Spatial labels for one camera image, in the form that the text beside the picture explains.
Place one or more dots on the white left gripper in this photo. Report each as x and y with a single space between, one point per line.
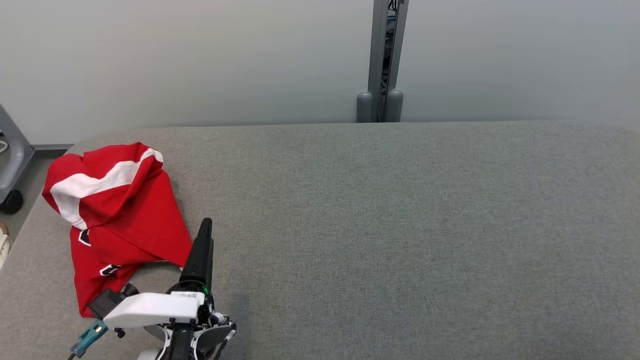
150 309

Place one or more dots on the red shorts white side stripe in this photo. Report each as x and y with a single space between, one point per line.
145 210

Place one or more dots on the red basketball jersey black lettering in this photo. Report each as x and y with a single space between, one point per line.
100 290

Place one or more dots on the black caster wheel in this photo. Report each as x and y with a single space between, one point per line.
12 202

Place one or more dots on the white shoe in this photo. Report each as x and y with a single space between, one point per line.
4 245

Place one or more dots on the grey wheeled stand base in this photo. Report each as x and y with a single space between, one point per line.
15 155

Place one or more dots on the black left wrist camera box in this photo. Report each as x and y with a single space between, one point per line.
111 302

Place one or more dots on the grey metal partition post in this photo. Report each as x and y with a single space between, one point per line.
377 45

